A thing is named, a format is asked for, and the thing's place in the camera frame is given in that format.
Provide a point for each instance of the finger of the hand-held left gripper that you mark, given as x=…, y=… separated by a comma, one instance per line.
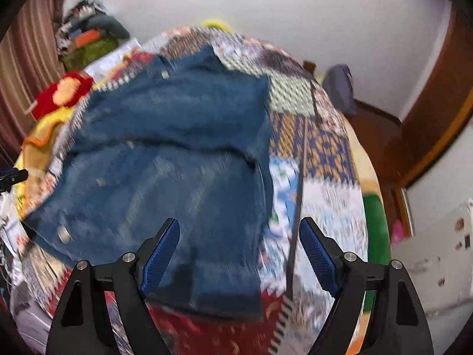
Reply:
x=13, y=178

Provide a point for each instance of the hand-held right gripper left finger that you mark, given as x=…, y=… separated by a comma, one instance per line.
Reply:
x=160, y=257

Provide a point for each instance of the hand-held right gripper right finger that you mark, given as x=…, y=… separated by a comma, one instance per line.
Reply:
x=317, y=257

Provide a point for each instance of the blue denim jacket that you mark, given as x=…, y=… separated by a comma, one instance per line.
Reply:
x=166, y=137

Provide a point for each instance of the yellow cloth with orange trim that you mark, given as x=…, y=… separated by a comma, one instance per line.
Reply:
x=40, y=133

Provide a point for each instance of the green bed sheet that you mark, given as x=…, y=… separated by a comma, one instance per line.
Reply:
x=377, y=229

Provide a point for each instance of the red plush toy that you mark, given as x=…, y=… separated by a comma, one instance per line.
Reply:
x=44, y=103

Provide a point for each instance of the patchwork bed blanket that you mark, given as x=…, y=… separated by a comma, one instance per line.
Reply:
x=325, y=155

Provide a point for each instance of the striped brown curtain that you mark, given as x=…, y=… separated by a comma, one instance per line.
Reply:
x=26, y=63

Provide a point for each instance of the white appliance with stickers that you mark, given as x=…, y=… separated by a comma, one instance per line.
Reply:
x=436, y=255

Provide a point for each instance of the green patterned cloth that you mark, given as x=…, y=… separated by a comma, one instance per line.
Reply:
x=88, y=53

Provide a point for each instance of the white pillow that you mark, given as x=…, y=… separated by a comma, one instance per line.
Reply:
x=111, y=55

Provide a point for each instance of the orange box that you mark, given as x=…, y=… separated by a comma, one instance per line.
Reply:
x=88, y=37

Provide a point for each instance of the grey bag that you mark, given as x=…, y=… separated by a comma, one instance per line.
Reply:
x=342, y=88

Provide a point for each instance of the pile of clutter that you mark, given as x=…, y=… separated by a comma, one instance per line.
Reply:
x=79, y=14

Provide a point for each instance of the wooden wardrobe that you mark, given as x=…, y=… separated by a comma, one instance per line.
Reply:
x=443, y=100

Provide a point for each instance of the yellow round object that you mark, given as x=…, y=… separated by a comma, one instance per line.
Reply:
x=218, y=25

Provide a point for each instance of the wooden bed post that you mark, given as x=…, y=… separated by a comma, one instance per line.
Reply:
x=309, y=67

